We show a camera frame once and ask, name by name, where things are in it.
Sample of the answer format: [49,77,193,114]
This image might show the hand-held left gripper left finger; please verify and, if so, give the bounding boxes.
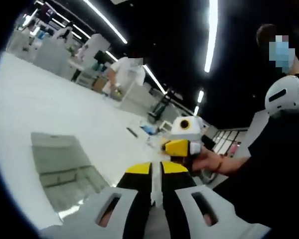
[39,161,153,239]

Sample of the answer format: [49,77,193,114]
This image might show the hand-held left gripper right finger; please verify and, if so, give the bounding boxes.
[160,161,272,239]

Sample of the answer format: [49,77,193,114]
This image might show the clear grey guide fixture box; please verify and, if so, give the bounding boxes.
[30,131,111,220]

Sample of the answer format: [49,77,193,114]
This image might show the person's right hand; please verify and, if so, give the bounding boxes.
[190,148,222,175]

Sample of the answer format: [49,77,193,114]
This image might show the blue packet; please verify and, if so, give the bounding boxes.
[141,125,157,135]

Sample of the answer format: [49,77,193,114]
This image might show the clear storage container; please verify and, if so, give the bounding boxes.
[198,169,218,185]

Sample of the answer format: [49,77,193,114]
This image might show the green black machine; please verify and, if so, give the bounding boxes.
[148,91,173,123]

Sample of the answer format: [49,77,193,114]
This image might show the white partition screen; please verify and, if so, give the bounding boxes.
[119,82,163,116]

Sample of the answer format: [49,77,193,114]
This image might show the straight ceiling light strip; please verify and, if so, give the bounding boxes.
[204,0,219,73]

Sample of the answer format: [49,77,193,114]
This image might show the white worn chest device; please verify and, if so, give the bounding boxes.
[265,74,299,120]

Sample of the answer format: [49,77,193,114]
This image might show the operator in black clothing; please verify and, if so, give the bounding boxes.
[213,57,299,239]

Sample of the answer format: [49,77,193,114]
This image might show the person's head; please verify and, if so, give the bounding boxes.
[256,23,299,75]

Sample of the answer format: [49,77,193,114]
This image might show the long curved ceiling light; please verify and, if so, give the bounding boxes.
[83,0,128,44]

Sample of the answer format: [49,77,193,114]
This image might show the grey partition screen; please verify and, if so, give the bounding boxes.
[34,42,71,75]

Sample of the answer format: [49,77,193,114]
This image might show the red bead bracelet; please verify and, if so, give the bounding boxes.
[214,154,224,173]

